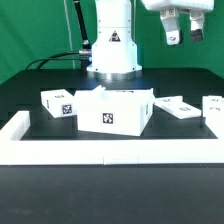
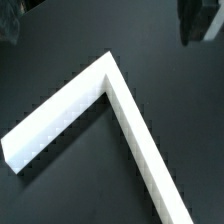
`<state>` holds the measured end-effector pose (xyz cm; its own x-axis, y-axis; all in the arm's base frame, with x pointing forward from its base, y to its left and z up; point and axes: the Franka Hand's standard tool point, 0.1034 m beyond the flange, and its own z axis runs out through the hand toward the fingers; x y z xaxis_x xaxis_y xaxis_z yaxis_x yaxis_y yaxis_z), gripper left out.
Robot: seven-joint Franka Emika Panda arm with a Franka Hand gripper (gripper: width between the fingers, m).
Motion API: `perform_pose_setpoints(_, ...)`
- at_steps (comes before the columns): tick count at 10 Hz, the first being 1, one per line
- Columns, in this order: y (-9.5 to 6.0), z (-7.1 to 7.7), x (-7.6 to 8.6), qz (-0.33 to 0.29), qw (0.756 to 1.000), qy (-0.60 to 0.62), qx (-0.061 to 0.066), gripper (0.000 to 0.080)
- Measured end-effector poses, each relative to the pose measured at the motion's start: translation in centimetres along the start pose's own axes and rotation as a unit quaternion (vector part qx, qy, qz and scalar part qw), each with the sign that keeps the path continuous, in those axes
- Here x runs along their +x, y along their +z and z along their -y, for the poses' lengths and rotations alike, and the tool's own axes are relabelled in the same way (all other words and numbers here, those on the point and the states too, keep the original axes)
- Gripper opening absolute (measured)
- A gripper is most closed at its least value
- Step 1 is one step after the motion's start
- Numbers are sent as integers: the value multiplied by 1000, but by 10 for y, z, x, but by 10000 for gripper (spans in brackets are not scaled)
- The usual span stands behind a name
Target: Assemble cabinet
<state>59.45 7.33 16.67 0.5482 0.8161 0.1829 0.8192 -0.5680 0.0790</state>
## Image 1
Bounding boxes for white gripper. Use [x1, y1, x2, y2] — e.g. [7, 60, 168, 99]
[141, 0, 214, 45]

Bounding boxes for white cabinet door panel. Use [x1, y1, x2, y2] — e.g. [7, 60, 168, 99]
[202, 95, 224, 138]
[154, 96, 201, 119]

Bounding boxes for white cabinet body box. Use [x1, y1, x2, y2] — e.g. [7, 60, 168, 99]
[74, 86, 154, 136]

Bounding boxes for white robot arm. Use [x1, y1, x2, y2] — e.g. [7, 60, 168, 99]
[87, 0, 214, 80]

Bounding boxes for small white cabinet top block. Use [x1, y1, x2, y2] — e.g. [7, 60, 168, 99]
[41, 89, 77, 118]

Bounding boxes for black corrugated cable hose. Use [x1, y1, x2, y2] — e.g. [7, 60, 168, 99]
[72, 0, 92, 52]

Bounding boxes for black table cables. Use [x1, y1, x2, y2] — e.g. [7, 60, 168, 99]
[25, 49, 93, 71]

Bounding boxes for white U-shaped obstacle frame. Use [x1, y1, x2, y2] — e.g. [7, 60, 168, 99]
[0, 111, 224, 165]

